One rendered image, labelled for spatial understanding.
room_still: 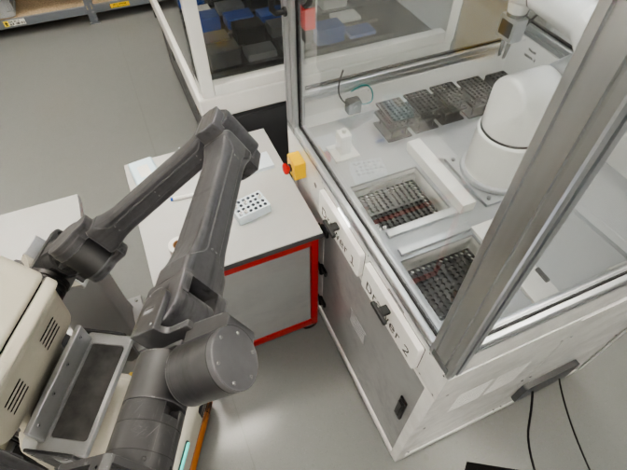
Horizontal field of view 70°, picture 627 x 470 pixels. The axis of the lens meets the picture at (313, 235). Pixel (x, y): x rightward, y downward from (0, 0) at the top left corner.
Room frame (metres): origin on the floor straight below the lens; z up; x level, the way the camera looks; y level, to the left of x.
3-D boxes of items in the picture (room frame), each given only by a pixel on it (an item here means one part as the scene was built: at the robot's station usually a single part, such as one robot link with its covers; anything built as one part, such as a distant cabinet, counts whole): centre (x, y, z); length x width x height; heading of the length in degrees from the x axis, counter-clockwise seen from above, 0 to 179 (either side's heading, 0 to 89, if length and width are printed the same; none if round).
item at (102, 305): (0.97, 0.95, 0.38); 0.30 x 0.30 x 0.76; 23
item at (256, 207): (1.07, 0.23, 0.78); 0.12 x 0.08 x 0.04; 123
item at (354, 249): (0.88, -0.08, 0.87); 0.29 x 0.02 x 0.11; 23
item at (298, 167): (1.18, 0.06, 0.88); 0.07 x 0.05 x 0.07; 23
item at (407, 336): (0.59, -0.21, 0.87); 0.29 x 0.02 x 0.11; 23
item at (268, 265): (1.14, 0.36, 0.38); 0.62 x 0.58 x 0.76; 23
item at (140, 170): (1.23, 0.63, 0.78); 0.15 x 0.10 x 0.04; 30
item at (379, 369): (1.03, -0.54, 0.40); 1.03 x 0.95 x 0.80; 23
